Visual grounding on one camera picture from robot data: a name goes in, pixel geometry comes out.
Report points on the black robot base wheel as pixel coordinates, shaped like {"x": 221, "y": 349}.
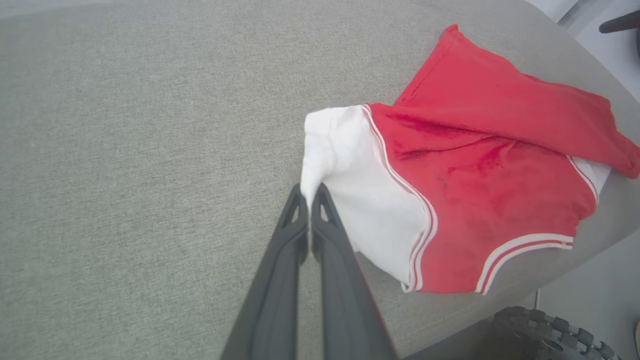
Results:
{"x": 540, "y": 335}

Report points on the black chair base leg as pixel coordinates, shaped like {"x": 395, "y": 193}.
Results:
{"x": 622, "y": 22}

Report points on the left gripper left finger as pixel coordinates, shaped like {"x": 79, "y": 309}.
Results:
{"x": 272, "y": 300}

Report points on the red and white garment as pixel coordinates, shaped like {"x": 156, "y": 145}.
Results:
{"x": 475, "y": 200}

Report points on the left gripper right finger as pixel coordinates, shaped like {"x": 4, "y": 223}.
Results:
{"x": 345, "y": 310}

